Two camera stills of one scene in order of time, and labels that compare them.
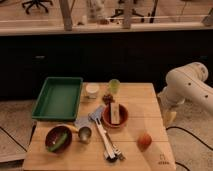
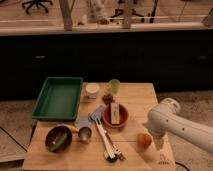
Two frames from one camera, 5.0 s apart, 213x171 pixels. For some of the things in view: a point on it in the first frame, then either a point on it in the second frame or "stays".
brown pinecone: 108,99 stays
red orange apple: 144,141 stays
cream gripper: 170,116 -> 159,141
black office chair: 38,3 stays
